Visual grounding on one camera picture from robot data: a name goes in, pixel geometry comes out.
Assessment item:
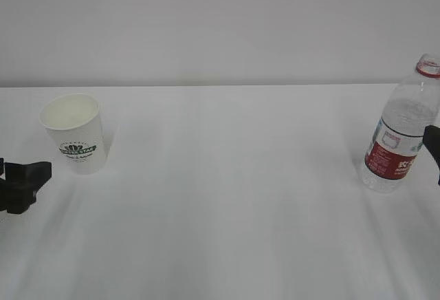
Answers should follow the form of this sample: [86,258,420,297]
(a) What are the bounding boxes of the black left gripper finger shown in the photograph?
[1,160,52,215]

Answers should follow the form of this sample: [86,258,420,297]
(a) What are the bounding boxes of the clear water bottle red label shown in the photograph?
[359,54,439,193]

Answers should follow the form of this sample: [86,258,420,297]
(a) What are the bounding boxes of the white paper cup green logo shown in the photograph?
[40,94,107,175]

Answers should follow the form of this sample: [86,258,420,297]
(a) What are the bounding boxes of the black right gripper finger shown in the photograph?
[423,125,440,169]

